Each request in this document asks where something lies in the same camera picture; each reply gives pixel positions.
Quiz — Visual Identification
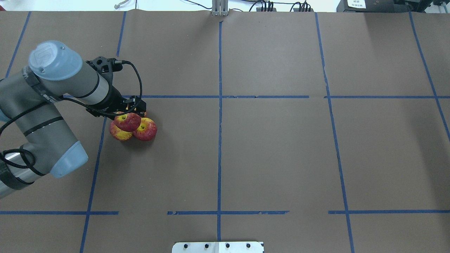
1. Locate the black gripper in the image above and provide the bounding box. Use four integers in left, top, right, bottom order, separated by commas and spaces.
86, 86, 147, 117

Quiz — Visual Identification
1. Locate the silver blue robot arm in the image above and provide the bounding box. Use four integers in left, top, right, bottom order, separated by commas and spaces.
0, 40, 146, 198

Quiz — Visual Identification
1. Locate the red yellow apple front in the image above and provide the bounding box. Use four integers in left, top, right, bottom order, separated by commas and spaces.
132, 117, 158, 141

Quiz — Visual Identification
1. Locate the black orange adapter near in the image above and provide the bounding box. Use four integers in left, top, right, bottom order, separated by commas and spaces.
290, 0, 314, 12

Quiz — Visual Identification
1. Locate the brown paper table mat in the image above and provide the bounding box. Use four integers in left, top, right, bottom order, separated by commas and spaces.
1, 10, 449, 253

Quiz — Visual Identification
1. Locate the black box on table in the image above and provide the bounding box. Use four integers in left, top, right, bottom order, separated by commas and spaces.
336, 0, 432, 13

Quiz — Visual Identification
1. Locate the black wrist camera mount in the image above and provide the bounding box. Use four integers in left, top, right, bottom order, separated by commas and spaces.
85, 56, 123, 74

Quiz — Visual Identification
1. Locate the aluminium frame post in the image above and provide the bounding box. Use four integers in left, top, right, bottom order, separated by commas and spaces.
211, 0, 229, 16

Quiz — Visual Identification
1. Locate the white pedestal column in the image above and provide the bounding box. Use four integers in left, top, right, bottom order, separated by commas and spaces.
172, 241, 265, 253

